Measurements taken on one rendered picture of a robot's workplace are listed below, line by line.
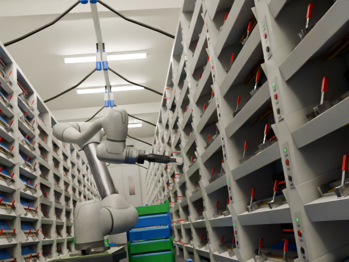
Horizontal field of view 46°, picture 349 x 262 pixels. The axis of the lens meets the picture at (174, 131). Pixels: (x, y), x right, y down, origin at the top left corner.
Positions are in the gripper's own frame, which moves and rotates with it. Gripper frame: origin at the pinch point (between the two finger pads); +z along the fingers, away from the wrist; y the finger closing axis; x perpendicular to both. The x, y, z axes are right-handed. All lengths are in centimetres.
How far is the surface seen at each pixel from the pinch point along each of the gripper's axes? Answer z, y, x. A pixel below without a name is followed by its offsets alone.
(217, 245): 31, -30, -41
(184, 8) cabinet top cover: -3, -26, 104
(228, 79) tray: 14, 56, 26
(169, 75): -3, -145, 105
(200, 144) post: 16.3, -30.5, 17.4
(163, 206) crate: 0, -67, -20
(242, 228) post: 27, 39, -32
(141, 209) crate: -15, -68, -23
